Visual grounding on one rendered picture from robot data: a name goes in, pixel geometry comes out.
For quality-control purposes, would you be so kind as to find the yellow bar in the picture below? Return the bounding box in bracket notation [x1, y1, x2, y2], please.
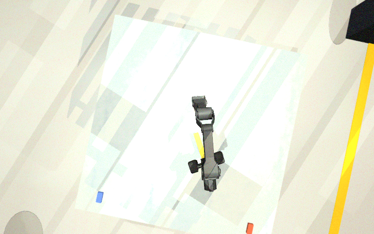
[194, 132, 205, 158]

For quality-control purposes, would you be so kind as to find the blue rectangular block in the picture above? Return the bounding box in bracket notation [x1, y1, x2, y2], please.
[96, 192, 104, 203]

